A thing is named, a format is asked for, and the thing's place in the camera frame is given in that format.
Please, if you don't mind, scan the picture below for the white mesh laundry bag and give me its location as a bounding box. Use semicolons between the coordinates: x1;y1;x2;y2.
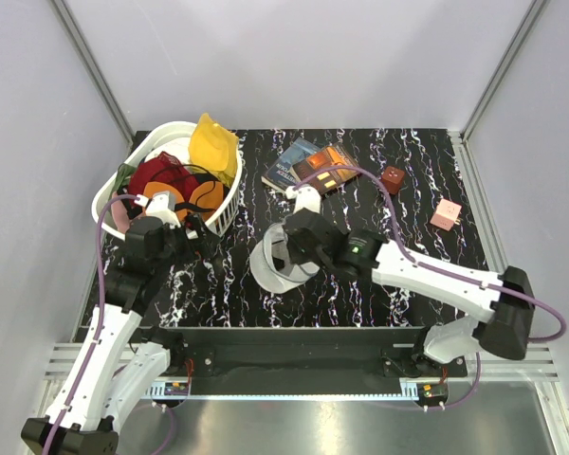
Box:
249;223;320;294

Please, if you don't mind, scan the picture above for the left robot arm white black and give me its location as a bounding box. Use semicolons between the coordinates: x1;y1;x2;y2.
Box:
21;214;219;454

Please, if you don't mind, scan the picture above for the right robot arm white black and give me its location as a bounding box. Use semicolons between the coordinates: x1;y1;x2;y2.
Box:
284;209;535;376

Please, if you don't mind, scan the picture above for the orange black bra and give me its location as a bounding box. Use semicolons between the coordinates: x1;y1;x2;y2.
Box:
142;173;229;222

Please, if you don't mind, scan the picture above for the dark red bra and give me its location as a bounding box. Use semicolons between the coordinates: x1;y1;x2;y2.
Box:
128;156;198;200

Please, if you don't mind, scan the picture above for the yellow bra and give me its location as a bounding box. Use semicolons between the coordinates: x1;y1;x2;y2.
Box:
189;113;238;180

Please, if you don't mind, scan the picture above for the white plastic laundry basket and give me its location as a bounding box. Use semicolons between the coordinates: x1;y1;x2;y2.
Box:
91;121;244;237

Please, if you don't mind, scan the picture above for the pink garment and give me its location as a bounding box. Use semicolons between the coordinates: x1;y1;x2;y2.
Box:
111;199;140;234

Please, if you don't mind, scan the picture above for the blue paperback book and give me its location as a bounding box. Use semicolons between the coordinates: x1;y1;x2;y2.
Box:
261;137;320;193

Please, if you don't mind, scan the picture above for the orange dark paperback book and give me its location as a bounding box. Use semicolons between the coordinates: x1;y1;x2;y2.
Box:
291;143;358;195

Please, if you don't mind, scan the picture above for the dark red cube adapter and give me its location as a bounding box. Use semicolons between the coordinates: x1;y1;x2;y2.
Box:
380;166;406;195

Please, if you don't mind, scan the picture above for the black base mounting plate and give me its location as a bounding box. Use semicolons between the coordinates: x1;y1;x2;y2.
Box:
134;327;468;400

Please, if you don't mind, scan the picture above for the pink cube adapter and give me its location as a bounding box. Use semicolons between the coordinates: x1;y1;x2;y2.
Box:
430;199;462;231

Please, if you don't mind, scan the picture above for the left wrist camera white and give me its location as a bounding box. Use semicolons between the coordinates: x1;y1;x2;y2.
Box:
144;191;181;228

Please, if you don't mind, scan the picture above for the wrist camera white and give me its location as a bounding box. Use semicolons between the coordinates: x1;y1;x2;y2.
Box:
285;185;321;214
144;191;181;228

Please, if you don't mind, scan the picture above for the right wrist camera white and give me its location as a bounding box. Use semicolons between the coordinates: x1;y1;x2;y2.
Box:
285;185;321;214

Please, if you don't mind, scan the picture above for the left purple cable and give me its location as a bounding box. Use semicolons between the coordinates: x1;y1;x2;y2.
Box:
37;194;177;455

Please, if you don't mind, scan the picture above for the green garment strap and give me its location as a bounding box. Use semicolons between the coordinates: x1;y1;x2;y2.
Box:
115;162;135;195

